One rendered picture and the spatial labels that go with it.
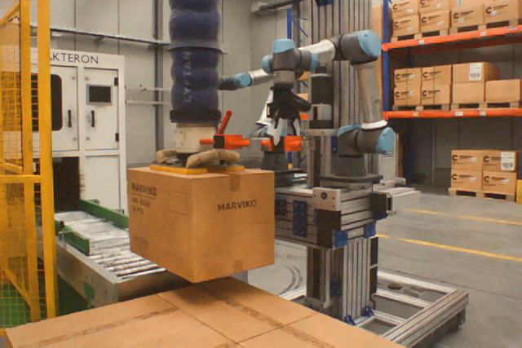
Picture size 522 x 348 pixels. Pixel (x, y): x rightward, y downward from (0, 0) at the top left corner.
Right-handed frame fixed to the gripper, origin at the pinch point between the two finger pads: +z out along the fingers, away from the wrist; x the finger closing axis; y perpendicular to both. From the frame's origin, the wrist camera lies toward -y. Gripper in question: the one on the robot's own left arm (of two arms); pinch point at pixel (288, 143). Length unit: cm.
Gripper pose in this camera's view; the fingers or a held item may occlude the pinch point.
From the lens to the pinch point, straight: 156.8
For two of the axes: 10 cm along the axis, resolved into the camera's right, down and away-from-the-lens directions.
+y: -6.5, -0.3, 7.6
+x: -7.6, 0.3, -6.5
